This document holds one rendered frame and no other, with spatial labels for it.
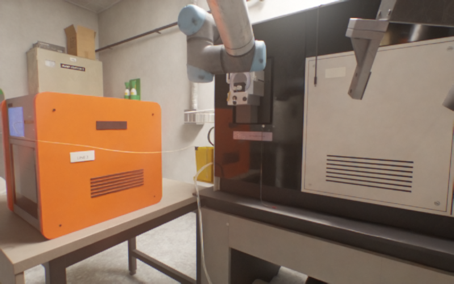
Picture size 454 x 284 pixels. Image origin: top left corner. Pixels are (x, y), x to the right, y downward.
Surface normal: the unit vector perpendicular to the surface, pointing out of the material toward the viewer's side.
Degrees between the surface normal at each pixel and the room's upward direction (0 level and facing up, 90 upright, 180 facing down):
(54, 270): 90
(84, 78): 90
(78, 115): 90
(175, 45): 90
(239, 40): 145
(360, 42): 113
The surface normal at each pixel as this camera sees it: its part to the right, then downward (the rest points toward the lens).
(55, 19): 0.83, 0.05
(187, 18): -0.56, 0.07
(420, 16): -0.19, 0.47
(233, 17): 0.29, 0.86
